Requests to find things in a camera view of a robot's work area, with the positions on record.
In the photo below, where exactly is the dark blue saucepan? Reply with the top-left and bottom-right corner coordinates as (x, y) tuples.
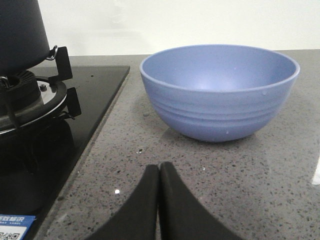
(0, 0), (50, 76)

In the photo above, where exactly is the light blue plastic bowl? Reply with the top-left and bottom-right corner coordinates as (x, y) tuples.
(139, 44), (300, 142)

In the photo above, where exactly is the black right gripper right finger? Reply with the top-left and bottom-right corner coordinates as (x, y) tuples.
(159, 161), (241, 240)

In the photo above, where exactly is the round gas burner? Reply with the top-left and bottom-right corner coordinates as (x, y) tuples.
(0, 70), (67, 135)

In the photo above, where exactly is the blue energy label sticker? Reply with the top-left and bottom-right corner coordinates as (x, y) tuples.
(0, 214), (36, 240)

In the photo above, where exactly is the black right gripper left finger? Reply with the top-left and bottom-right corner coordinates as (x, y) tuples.
(87, 164), (160, 240)

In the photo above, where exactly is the black glass gas hob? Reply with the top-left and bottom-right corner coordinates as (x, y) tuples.
(0, 65), (130, 240)

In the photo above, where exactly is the black pot support grate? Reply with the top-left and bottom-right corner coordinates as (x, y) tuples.
(0, 45), (82, 128)

